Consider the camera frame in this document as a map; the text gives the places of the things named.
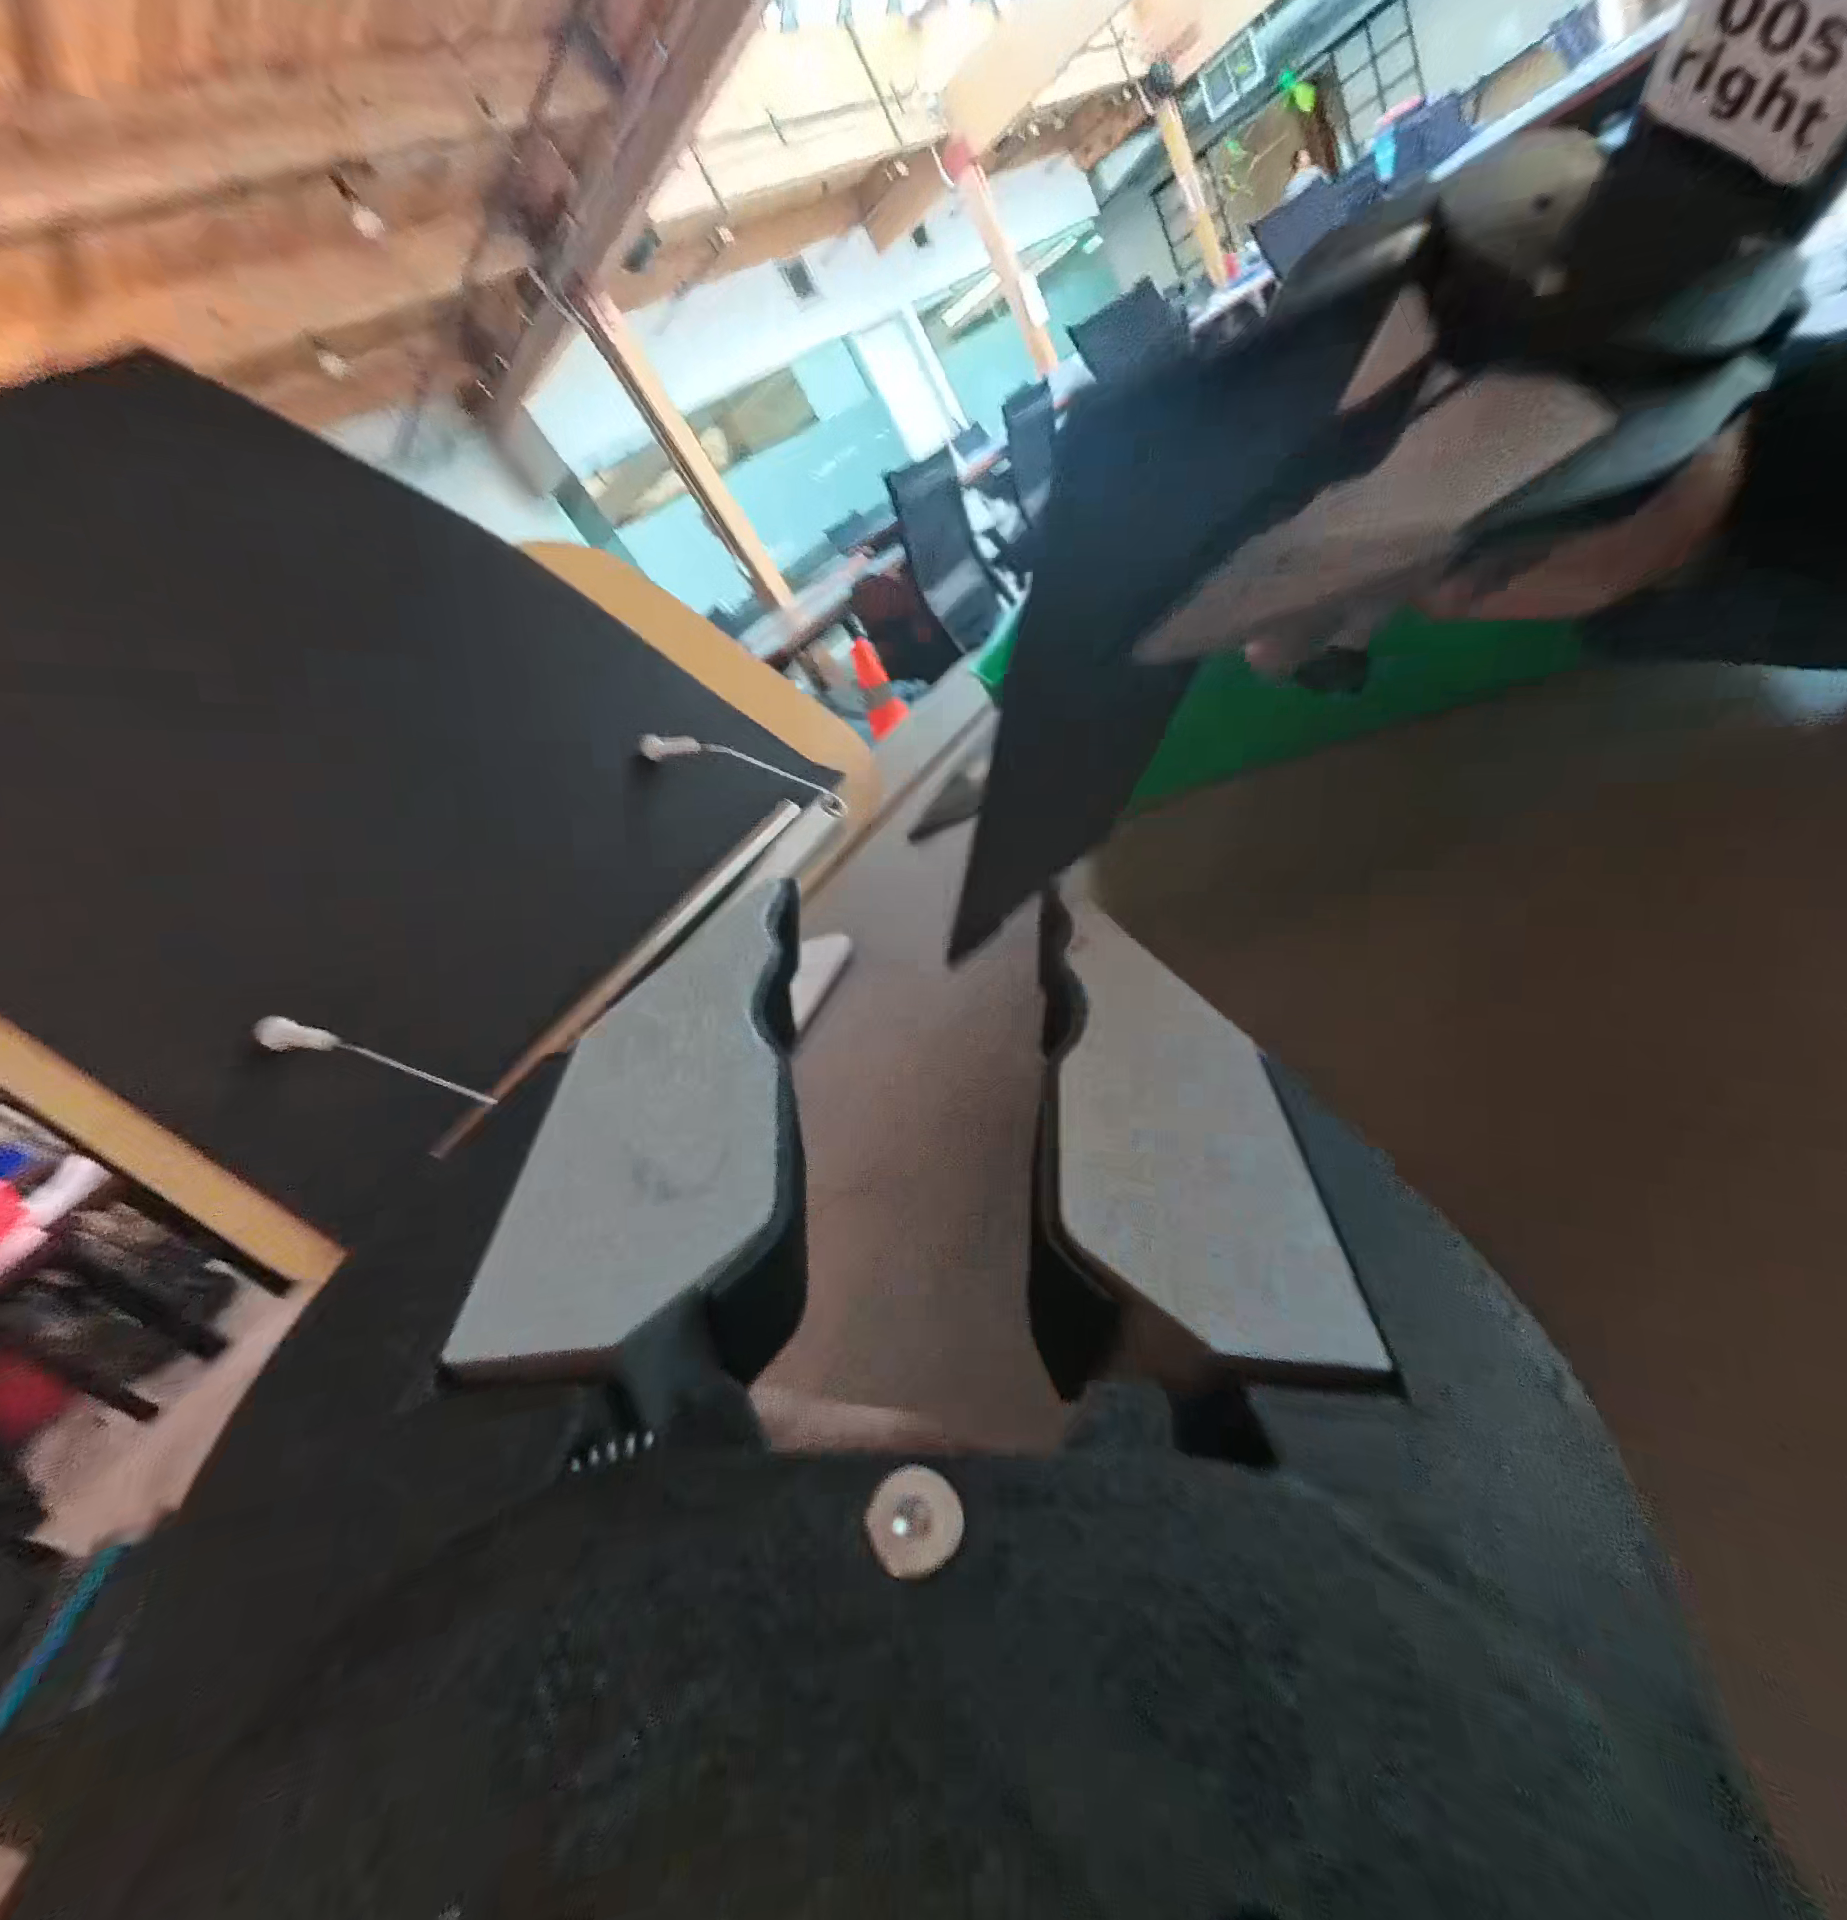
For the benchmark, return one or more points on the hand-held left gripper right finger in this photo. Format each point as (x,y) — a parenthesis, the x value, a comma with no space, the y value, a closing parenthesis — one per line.
(1209,1202)

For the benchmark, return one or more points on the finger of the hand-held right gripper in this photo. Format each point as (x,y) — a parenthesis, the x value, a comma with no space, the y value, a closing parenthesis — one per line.
(1386,524)
(1404,353)

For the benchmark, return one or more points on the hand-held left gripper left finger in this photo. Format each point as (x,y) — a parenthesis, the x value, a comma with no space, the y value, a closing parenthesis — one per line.
(640,1186)

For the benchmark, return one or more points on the stack of green bins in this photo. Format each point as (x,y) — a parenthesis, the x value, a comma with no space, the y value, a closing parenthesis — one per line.
(1311,705)

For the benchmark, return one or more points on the person's right forearm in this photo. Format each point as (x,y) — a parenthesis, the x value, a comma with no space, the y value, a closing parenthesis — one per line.
(1809,497)

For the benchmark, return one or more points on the silver clamp bar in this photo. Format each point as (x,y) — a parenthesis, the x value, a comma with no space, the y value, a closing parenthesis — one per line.
(640,962)

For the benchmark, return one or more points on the black office chair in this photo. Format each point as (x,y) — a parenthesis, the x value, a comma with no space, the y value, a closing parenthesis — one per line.
(1131,332)
(945,541)
(1031,451)

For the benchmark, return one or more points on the black flat plate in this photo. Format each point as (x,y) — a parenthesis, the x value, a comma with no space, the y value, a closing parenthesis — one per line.
(956,794)

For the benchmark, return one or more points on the orange traffic cone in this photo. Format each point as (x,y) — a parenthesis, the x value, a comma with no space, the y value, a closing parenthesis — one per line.
(871,684)

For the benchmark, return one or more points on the pile of coloured clutter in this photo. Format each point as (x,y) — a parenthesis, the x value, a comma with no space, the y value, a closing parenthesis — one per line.
(54,1290)

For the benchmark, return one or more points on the black board with wooden edge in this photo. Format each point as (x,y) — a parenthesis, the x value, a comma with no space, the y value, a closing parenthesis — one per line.
(262,674)

